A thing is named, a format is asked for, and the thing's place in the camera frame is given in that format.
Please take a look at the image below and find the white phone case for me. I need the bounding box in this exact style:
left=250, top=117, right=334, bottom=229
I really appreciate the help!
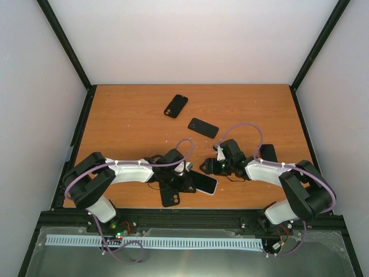
left=190, top=170, right=219, bottom=196

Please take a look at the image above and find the light blue cable duct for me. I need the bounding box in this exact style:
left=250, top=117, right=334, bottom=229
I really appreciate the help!
left=44, top=234, right=263, bottom=252

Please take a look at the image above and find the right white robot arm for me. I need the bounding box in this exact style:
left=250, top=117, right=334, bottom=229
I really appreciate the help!
left=200, top=139, right=336, bottom=225

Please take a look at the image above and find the small green circuit board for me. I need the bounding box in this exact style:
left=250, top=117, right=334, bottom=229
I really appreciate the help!
left=115, top=230, right=130, bottom=239

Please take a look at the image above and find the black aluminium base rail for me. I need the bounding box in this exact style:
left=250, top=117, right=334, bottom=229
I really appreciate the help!
left=36, top=208, right=348, bottom=237

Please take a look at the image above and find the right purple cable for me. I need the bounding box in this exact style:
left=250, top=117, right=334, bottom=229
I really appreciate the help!
left=214, top=122, right=338, bottom=257

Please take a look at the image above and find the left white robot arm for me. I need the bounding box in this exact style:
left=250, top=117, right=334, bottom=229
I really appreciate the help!
left=62, top=148, right=196, bottom=233

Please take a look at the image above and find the black frame post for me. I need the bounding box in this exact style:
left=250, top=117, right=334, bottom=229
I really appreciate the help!
left=290, top=0, right=351, bottom=92
left=36, top=0, right=97, bottom=93

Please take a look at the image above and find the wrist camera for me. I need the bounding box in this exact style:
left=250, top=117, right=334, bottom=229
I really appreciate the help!
left=213, top=145, right=226, bottom=161
left=174, top=162, right=193, bottom=176

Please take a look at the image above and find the black phone case front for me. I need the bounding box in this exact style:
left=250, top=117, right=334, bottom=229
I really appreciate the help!
left=159, top=183, right=180, bottom=208

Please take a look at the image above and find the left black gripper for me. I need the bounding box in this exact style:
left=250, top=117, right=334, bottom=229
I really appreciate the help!
left=163, top=169, right=196, bottom=193

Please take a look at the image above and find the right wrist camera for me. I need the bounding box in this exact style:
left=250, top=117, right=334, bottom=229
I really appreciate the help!
left=213, top=145, right=226, bottom=161

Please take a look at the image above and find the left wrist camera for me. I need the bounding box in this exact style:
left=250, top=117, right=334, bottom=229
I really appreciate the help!
left=174, top=162, right=193, bottom=176

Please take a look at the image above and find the right black frame post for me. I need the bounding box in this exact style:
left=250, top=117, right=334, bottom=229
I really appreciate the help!
left=290, top=0, right=351, bottom=92

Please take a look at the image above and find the black phone case middle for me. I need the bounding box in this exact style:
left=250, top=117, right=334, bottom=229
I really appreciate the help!
left=188, top=118, right=219, bottom=139

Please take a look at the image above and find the black phone case top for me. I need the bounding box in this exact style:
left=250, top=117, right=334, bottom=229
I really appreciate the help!
left=164, top=94, right=188, bottom=119

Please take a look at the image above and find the left black frame post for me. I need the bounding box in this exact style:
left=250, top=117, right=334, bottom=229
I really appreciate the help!
left=36, top=0, right=97, bottom=93

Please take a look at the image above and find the black smartphone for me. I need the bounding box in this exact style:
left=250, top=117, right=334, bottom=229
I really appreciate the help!
left=259, top=144, right=278, bottom=163
left=191, top=171, right=216, bottom=193

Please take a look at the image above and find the black phone case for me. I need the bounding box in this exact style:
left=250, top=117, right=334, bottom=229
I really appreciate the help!
left=164, top=94, right=188, bottom=119
left=188, top=118, right=219, bottom=139
left=159, top=183, right=180, bottom=208

